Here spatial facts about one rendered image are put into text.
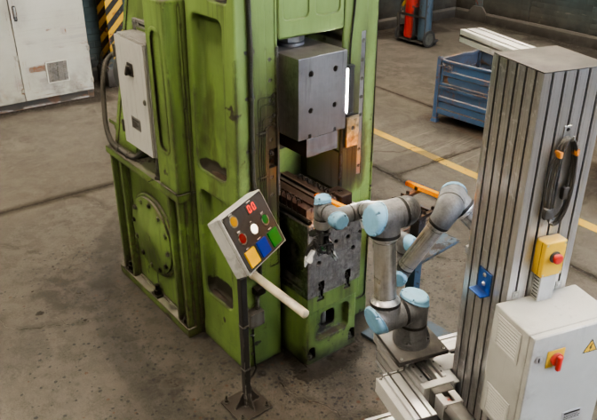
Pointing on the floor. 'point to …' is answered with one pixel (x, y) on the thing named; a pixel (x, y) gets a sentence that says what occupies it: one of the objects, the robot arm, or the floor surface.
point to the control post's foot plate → (235, 403)
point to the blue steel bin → (463, 86)
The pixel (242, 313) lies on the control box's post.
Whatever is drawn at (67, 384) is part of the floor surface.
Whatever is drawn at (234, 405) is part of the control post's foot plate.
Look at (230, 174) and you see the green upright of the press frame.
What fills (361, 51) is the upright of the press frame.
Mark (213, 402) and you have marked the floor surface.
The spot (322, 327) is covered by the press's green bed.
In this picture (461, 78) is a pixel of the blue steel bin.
